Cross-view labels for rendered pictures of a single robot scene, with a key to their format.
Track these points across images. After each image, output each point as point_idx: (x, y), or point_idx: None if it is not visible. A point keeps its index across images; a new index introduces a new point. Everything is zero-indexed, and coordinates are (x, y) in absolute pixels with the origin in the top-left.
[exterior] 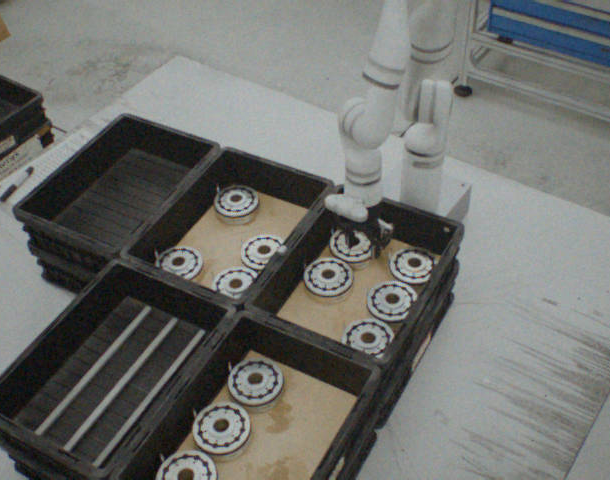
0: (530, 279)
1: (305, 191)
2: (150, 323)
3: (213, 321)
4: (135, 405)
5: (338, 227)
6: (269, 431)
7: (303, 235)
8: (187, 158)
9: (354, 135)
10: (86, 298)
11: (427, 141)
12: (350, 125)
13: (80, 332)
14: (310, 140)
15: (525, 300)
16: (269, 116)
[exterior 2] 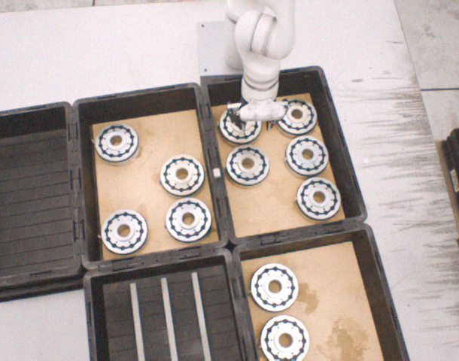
0: (335, 71)
1: (169, 101)
2: (144, 295)
3: (203, 263)
4: None
5: (234, 122)
6: (308, 312)
7: (218, 147)
8: (36, 126)
9: (272, 53)
10: (95, 327)
11: (255, 10)
12: (263, 45)
13: (104, 349)
14: (96, 40)
15: (344, 88)
16: (44, 37)
